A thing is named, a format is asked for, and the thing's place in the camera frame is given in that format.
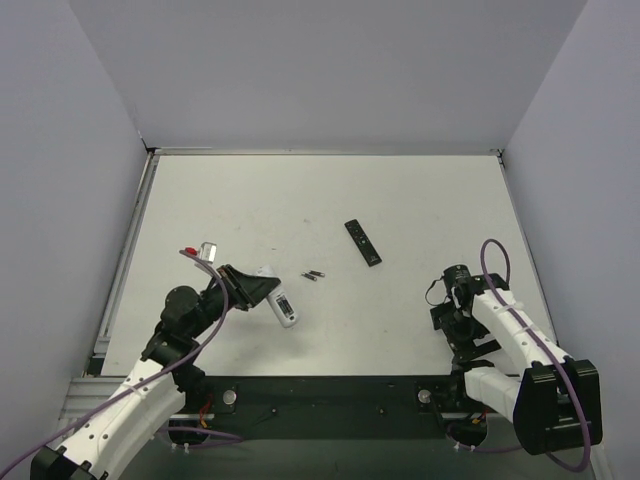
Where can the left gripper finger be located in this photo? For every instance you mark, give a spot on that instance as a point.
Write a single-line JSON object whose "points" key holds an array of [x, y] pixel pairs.
{"points": [[264, 292], [245, 284]]}

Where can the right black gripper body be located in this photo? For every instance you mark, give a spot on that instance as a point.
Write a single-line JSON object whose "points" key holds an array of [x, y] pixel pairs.
{"points": [[451, 326]]}

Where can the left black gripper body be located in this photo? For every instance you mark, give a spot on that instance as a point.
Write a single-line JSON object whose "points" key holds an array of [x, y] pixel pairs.
{"points": [[235, 287]]}

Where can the white remote control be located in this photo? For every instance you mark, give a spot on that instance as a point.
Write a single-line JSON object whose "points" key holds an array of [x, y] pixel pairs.
{"points": [[281, 306]]}

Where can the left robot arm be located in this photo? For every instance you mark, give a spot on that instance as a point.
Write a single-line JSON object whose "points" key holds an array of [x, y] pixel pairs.
{"points": [[107, 439]]}

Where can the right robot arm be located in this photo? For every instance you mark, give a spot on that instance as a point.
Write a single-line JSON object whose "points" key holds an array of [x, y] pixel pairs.
{"points": [[504, 361]]}

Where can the black remote control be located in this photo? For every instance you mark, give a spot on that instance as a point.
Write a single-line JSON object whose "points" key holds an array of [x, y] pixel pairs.
{"points": [[362, 242]]}

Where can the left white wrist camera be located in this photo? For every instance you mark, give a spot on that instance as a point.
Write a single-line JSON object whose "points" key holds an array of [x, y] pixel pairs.
{"points": [[206, 252]]}

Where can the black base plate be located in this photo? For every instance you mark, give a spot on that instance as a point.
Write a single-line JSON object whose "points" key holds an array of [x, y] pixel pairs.
{"points": [[321, 408]]}

